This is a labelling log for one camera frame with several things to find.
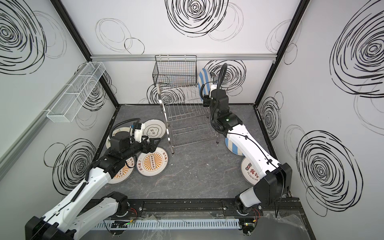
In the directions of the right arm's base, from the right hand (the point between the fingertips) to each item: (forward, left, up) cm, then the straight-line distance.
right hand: (210, 88), depth 72 cm
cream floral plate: (+2, +61, -38) cm, 72 cm away
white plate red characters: (-26, -25, -40) cm, 54 cm away
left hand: (-17, +28, -19) cm, 38 cm away
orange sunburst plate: (-22, +33, -39) cm, 56 cm away
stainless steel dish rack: (+10, +13, -39) cm, 42 cm away
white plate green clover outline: (+3, +38, -39) cm, 54 cm away
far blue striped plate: (-10, -17, -40) cm, 45 cm away
